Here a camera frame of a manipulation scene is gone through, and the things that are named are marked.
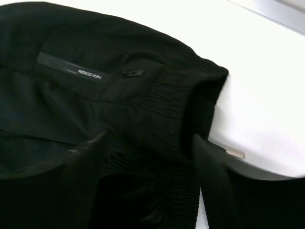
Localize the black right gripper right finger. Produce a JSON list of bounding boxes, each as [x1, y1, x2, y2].
[[193, 135, 305, 229]]

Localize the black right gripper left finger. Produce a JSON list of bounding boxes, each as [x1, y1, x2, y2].
[[0, 131, 107, 229]]

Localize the black shorts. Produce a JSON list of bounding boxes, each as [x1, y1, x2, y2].
[[0, 2, 228, 229]]

